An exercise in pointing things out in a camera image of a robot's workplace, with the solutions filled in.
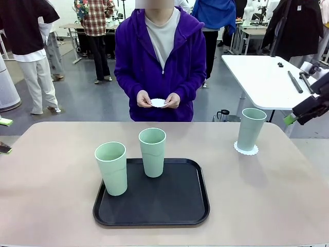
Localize white side table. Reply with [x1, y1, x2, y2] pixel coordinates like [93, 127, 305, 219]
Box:
[221, 55, 329, 111]

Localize pale green plastic cup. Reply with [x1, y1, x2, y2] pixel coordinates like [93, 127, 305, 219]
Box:
[94, 142, 128, 197]
[138, 128, 167, 178]
[236, 108, 267, 152]

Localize white cylindrical air purifier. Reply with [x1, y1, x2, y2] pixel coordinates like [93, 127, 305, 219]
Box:
[0, 55, 22, 113]

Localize purple sleeved left forearm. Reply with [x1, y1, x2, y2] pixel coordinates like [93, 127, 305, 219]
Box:
[176, 72, 207, 106]

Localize person's left hand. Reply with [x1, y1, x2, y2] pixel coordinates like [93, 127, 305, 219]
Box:
[164, 94, 181, 109]

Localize purple sleeved right forearm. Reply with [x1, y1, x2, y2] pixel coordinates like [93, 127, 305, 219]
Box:
[114, 69, 144, 101]

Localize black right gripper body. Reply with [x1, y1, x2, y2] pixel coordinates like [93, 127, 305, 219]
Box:
[309, 74, 329, 117]

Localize black plastic tray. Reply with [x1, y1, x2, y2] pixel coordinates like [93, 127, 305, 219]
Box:
[93, 157, 211, 227]

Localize grey background desk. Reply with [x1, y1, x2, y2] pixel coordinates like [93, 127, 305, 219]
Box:
[59, 23, 121, 65]

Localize person in plaid shirt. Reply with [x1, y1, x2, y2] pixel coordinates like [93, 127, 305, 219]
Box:
[74, 0, 116, 85]

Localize person in purple hoodie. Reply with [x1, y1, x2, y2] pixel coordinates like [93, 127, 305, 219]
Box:
[114, 6, 207, 122]

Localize hanging black jacket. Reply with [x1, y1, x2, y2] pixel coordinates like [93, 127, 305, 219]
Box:
[261, 0, 324, 62]

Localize person's right hand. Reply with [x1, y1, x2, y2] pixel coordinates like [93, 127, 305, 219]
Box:
[136, 90, 153, 108]

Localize person in blue jacket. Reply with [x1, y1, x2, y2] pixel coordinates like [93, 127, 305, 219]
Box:
[192, 0, 236, 88]

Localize person in dark shirt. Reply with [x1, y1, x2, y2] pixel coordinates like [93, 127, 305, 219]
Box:
[0, 0, 62, 115]

